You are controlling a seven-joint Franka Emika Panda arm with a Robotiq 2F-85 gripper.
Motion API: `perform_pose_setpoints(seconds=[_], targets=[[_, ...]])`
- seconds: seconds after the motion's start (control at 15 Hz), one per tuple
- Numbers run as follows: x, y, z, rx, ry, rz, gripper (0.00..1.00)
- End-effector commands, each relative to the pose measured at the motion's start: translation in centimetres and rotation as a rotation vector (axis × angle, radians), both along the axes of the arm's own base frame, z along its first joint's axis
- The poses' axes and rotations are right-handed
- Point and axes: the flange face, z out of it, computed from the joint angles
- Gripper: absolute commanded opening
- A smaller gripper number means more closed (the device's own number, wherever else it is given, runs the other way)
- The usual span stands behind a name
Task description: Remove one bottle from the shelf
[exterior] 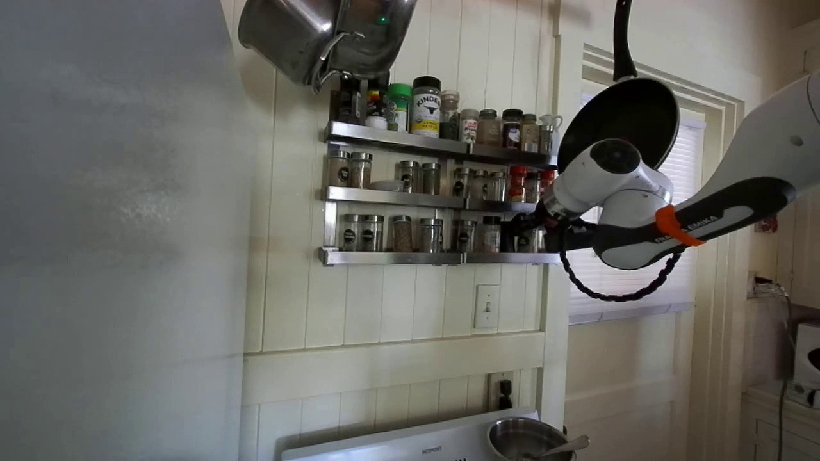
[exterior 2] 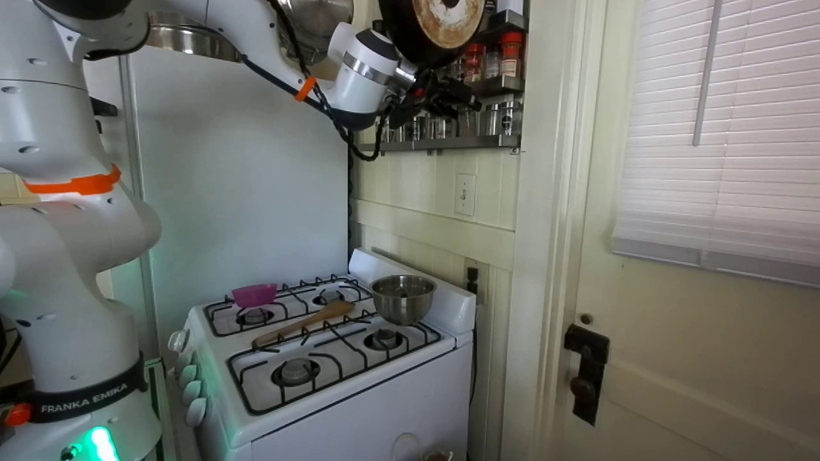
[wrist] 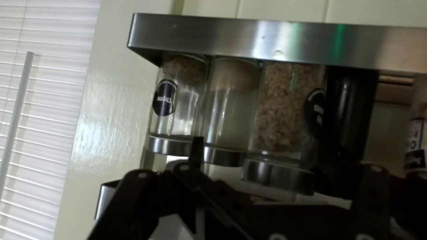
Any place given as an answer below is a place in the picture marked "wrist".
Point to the brown spice glass jar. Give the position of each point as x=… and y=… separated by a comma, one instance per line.
x=281, y=115

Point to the nearly empty glass jar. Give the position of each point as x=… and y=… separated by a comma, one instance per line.
x=232, y=111

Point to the white window blind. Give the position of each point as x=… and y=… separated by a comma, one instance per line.
x=58, y=111

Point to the black spice jar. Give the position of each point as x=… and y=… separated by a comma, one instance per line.
x=352, y=121

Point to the white blind wand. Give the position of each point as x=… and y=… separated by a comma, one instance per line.
x=18, y=115

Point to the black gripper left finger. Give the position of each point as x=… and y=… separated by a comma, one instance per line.
x=134, y=201

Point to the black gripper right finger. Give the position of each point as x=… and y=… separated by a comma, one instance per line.
x=388, y=205

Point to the glass jar oval black label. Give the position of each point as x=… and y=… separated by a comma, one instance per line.
x=182, y=114

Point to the steel three-tier spice rack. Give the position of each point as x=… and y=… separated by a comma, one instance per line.
x=268, y=41

